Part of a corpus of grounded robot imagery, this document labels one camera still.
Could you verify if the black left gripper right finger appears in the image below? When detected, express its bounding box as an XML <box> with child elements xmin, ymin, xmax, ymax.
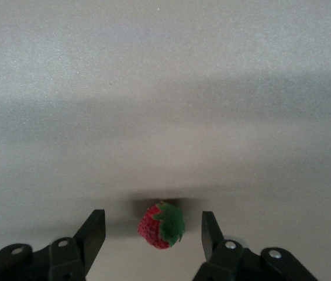
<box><xmin>193</xmin><ymin>211</ymin><xmax>320</xmax><ymax>281</ymax></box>

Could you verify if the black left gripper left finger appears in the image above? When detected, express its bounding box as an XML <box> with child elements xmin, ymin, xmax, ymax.
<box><xmin>0</xmin><ymin>209</ymin><xmax>106</xmax><ymax>281</ymax></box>

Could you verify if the red strawberry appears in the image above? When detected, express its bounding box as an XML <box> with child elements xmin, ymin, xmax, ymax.
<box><xmin>137</xmin><ymin>200</ymin><xmax>186</xmax><ymax>250</ymax></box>

